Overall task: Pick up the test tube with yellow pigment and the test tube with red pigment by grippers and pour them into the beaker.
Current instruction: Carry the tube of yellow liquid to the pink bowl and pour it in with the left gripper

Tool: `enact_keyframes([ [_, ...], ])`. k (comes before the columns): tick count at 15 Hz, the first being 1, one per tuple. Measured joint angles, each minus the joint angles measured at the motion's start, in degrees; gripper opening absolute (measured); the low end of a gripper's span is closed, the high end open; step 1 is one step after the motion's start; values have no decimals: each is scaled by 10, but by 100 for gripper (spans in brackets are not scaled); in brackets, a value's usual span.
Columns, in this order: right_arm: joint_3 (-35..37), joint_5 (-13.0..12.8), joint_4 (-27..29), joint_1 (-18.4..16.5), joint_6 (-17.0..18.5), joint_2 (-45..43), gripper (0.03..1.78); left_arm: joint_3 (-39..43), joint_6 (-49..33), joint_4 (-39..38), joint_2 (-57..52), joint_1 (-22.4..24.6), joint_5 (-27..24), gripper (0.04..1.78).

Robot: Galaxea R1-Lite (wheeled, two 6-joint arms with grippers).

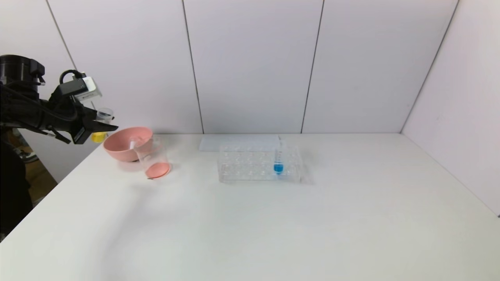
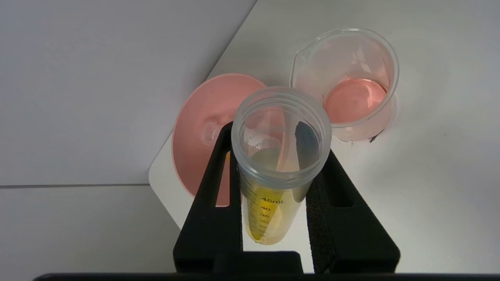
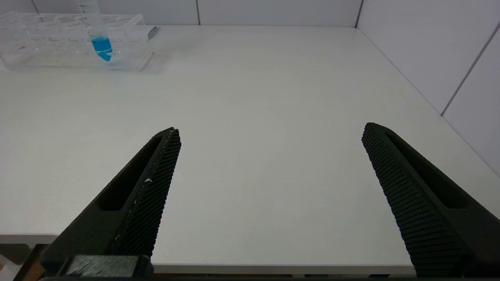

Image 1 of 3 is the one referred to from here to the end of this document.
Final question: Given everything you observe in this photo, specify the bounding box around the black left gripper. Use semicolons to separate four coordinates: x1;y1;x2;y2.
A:
39;99;119;145

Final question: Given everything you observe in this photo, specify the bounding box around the test tube with blue pigment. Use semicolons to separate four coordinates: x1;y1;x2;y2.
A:
273;136;285;176

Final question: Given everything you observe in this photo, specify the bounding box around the white paper sheet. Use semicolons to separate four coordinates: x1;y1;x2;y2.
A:
199;135;280;152

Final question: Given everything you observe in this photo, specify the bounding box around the clear glass beaker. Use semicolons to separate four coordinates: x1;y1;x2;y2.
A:
134;137;171;180

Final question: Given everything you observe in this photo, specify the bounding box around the thin black camera cable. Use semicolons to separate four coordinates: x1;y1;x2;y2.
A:
59;69;84;84

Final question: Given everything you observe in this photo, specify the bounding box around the test tube with yellow pigment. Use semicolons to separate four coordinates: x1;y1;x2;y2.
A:
91;108;114;144

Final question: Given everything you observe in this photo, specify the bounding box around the person in dark trousers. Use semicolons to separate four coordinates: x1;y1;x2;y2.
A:
0;131;34;238

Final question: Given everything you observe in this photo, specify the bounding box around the pink plastic bowl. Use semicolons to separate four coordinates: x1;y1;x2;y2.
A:
103;126;154;163

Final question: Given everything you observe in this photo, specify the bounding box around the clear plastic test tube rack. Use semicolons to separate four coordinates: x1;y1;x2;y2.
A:
218;143;302;183

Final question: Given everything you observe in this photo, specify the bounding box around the grey sneaker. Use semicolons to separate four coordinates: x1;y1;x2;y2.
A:
18;150;39;164

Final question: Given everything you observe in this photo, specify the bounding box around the white grey wrist camera box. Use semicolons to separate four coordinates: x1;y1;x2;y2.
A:
59;76;103;103

